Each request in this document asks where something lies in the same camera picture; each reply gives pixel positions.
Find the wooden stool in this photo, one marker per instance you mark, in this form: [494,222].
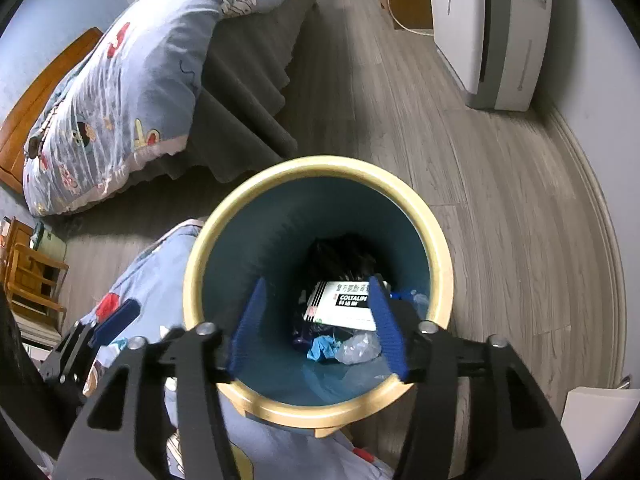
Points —
[35,285]

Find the brown soft toy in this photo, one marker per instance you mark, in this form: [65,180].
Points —
[34,146]

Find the blue glove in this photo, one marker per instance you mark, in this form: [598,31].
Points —
[322,349]

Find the clear plastic bag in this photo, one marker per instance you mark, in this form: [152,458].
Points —
[357,347]

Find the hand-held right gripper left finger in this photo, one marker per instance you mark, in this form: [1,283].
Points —
[247,330]

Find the printed blue cushion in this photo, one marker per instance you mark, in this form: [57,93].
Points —
[145,270]

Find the white air purifier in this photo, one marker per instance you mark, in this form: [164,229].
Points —
[475,25]

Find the blue bin with yellow rim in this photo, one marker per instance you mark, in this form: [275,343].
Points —
[260,230]

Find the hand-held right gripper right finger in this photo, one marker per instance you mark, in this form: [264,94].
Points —
[390,335]

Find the bed with cartoon duvet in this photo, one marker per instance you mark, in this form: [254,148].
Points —
[150,60]

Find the small green bin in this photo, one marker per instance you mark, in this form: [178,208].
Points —
[50,242]

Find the wooden nightstand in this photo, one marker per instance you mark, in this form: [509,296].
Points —
[15,235]

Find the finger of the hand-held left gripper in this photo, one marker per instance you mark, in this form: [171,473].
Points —
[117,320]

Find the black plastic bag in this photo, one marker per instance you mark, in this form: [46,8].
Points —
[345,260]

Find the green and white medicine box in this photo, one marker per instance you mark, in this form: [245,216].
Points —
[340,307]

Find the wooden bed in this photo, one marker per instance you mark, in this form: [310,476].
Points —
[30,110]

